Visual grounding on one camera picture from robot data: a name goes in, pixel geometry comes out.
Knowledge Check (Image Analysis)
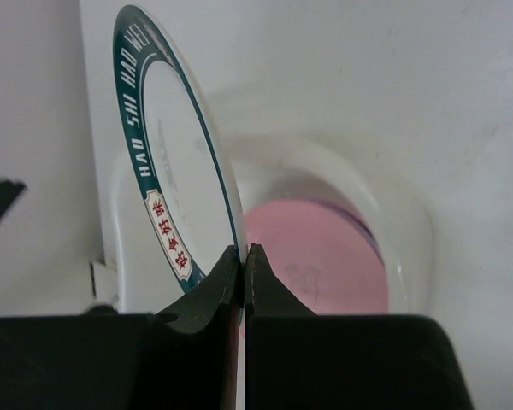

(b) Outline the white plate green rim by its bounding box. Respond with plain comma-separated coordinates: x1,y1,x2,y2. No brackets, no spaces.
113,4,248,313

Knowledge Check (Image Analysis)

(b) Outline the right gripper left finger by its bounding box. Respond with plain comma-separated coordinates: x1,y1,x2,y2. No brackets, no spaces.
0,247,239,409

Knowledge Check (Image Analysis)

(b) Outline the white plastic bin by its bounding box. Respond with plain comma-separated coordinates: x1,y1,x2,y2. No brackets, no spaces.
106,80,437,317

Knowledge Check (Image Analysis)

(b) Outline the purple plate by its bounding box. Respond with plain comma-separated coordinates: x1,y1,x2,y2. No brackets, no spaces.
317,201,385,266

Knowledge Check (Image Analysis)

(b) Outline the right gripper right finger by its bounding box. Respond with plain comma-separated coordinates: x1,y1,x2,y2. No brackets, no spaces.
244,245,473,409

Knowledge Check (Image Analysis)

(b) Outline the pink plate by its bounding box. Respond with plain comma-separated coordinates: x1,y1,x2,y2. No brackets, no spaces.
245,199,389,314

